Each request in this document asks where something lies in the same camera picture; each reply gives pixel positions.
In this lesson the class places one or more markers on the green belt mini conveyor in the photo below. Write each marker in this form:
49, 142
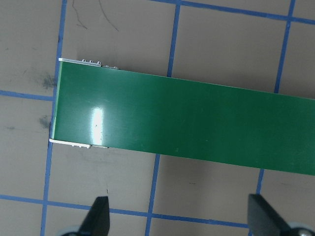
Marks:
184, 118

